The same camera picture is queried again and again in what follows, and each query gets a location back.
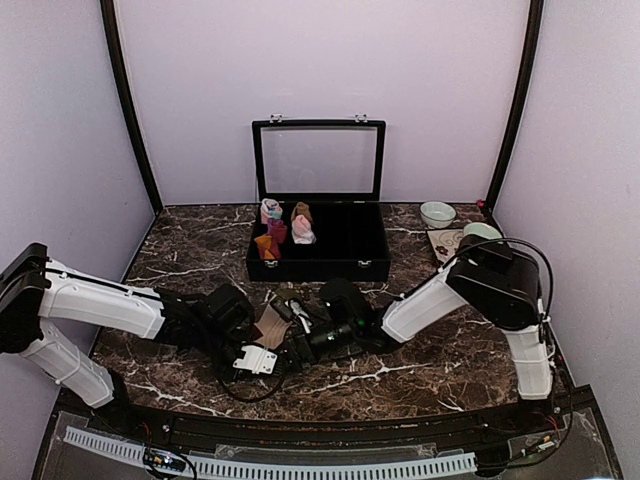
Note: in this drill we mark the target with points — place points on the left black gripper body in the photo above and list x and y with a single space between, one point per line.
226 375

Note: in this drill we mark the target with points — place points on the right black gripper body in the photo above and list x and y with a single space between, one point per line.
346 332

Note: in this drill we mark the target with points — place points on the striped brown beige sock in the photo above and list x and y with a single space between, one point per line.
269 331

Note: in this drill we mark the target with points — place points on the pink patterned sock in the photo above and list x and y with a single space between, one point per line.
302 232

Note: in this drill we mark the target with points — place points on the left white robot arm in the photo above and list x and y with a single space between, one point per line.
36 289

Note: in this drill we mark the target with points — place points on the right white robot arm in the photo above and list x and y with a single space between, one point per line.
499 278

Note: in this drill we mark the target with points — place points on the rolled orange sock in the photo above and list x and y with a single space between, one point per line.
268 247

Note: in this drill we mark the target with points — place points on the rolled purple red sock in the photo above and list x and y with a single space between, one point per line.
277 229

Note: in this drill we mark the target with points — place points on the small circuit board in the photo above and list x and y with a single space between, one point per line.
160 459

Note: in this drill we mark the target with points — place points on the rolled brown sock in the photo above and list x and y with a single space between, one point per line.
302 209

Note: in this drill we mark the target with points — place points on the rolled pink white sock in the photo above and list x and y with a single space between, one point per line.
270 209

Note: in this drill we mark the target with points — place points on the floral square plate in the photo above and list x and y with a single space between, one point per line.
444 242

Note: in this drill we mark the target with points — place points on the black glass-lid storage box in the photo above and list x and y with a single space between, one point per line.
335 166

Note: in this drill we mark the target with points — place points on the far pale green bowl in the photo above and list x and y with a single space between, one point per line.
437 215

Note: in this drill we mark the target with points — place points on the pale green bowl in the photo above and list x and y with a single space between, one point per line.
437 215
482 230

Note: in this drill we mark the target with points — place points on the near pale green bowl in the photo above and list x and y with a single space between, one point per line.
482 230

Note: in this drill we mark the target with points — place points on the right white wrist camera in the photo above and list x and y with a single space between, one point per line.
292 311

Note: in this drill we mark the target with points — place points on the white slotted cable duct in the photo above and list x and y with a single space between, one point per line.
243 462

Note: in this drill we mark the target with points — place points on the left black frame post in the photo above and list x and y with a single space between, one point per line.
119 71

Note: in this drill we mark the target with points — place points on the black frame post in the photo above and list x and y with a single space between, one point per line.
119 71
530 44

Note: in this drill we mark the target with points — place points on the right black frame post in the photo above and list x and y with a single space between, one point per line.
530 44

